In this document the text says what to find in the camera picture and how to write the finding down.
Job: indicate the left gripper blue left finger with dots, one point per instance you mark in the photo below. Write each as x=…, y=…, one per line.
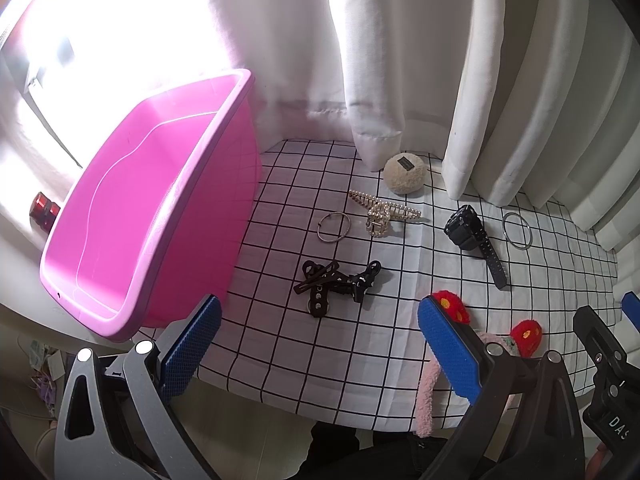
x=183, y=344

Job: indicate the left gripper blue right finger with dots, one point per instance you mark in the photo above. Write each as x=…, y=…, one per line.
x=451, y=344

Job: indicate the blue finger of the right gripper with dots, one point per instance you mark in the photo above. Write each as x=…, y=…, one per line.
x=598, y=341
x=631, y=306

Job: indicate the pink strawberry plush headband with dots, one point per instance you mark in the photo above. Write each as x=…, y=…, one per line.
x=523, y=341

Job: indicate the black ribbon hair bow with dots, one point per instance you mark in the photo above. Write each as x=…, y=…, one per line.
x=355, y=286

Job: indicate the pearl gold claw clip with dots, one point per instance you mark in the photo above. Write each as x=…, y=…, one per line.
x=381, y=213

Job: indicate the beige fluffy hair clip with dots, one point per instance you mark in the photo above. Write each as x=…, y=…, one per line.
x=404, y=173

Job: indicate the black digital wristwatch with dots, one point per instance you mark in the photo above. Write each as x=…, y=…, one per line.
x=465, y=229

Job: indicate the black grid white tablecloth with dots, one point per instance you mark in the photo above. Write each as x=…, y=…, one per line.
x=360, y=365

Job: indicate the pink plastic tub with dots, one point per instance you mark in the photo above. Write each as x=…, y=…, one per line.
x=156, y=220

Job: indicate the brown flat hair clip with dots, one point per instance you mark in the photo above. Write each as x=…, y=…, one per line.
x=324, y=275

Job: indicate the red metal thermos bottle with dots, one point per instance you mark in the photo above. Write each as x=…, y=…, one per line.
x=43, y=212

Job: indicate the white curtain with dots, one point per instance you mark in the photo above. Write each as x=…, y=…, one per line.
x=539, y=97

